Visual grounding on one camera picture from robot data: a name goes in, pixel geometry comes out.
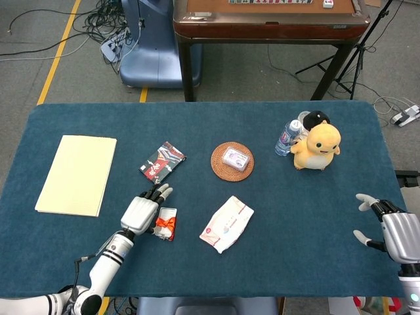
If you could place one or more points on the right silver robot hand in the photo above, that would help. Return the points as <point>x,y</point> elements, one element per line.
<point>403,234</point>

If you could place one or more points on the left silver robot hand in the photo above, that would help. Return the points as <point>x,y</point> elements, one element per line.
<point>139,215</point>

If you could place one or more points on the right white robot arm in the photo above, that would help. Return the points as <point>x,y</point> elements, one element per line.
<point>411,292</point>

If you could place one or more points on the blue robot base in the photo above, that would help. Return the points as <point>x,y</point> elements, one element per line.
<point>151,62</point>

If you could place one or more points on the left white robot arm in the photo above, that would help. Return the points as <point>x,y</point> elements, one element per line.
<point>105,265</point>

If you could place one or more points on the cream paper folder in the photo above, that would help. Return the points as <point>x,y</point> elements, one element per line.
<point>77,175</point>

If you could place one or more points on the red white packaging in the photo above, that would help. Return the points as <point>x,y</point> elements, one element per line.
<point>361,303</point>

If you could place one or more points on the white pink wet wipes pack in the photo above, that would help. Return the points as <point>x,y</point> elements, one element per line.
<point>228,223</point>

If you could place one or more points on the round woven rattan coaster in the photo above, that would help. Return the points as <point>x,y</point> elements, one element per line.
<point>218,169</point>

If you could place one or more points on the clear purple plastic box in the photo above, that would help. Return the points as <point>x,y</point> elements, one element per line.
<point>235,159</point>

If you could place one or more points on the grey blue robot torso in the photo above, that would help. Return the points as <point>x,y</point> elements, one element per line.
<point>206,306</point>

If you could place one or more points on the white grey power strip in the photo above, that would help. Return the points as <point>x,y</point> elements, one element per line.
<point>405,116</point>

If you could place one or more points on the yellow plush toy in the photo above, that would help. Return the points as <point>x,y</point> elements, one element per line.
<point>320,144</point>

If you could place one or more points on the blue table cloth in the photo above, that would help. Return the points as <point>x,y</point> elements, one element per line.
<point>262,269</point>

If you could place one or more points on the black plush toy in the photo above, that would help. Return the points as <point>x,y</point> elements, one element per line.
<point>315,118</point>

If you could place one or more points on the clear plastic water bottle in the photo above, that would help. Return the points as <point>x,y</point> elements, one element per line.
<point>285,139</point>

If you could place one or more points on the clear plastic cup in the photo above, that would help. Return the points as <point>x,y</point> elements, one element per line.
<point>302,115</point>

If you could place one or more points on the white power strip with plugs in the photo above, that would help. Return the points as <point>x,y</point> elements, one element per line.
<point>113,47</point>

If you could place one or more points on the black tripod stand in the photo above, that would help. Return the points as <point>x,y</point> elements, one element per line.
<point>359,49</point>

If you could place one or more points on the brown mahjong table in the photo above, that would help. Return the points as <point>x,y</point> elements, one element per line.
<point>269,29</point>

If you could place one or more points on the single white mahjong tile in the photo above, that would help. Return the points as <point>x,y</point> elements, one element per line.
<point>327,3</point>

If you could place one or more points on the row of face-up mahjong tiles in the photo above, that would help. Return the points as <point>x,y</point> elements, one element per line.
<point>269,1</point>

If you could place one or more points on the black metal bracket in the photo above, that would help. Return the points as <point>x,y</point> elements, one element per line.
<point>408,178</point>

